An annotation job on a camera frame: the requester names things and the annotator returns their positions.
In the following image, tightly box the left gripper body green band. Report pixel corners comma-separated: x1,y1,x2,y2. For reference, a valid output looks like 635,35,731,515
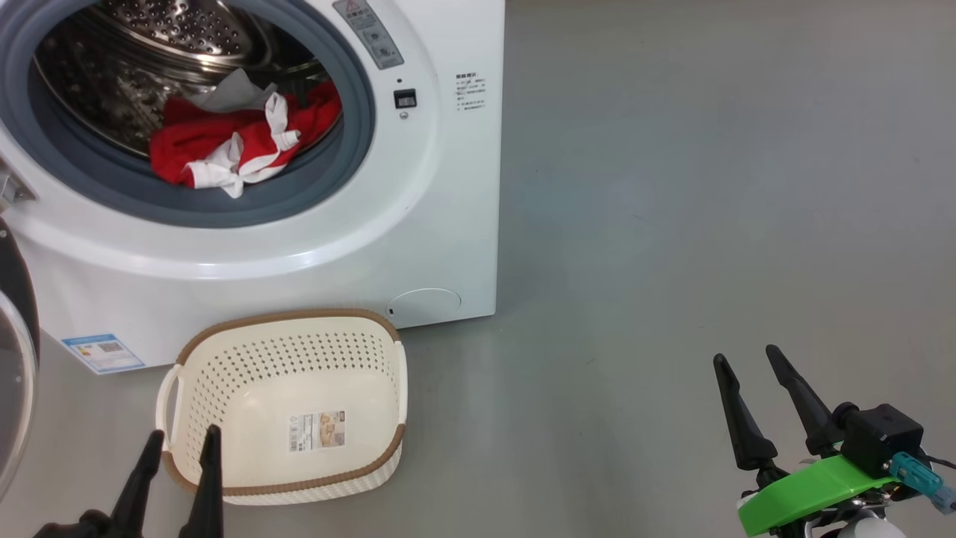
31,510,113,538

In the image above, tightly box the round black glass washer door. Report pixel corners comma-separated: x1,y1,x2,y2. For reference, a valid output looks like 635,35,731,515
0,217,40,498

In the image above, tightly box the teal cable connector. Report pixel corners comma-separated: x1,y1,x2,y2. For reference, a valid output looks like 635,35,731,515
889,451,956,515

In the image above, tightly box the cream laundry basket brown rim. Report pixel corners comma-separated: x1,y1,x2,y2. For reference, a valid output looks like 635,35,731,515
155,308,409,507

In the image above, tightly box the grey warning sticker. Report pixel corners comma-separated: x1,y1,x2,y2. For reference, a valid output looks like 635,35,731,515
332,0,405,70

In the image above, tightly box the red and white garment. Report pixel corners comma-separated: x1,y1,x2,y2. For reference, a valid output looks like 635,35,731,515
149,69,343,199

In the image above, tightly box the round white filter cover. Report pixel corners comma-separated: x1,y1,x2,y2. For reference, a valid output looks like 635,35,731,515
386,288,462,327

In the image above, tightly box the metal door hinge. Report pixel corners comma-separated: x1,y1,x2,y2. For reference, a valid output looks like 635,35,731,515
0,161,37,210

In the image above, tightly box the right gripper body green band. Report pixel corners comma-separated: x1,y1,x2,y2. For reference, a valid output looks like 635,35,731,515
738,448,927,538

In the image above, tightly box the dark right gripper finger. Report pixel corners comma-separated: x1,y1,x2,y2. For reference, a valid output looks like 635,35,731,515
765,344,848,458
713,353,789,486

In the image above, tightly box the blue energy label sticker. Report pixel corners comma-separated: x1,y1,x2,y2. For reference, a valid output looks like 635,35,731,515
61,333,146,374

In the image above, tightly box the white front-load washing machine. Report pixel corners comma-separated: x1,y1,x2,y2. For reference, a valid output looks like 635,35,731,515
0,0,506,374

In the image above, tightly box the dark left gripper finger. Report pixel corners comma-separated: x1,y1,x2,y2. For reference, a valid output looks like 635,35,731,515
178,424,224,538
108,430,165,538

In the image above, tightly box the printed product label sticker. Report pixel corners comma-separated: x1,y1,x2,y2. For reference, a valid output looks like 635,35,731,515
288,409,347,454

